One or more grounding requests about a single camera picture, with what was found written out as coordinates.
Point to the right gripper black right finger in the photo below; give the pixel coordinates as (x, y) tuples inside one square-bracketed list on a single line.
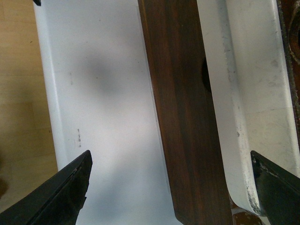
[(278, 191)]

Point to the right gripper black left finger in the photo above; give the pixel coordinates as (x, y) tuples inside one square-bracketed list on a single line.
[(57, 201)]

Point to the white drawer with wood front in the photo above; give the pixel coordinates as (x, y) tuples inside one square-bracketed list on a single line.
[(226, 81)]

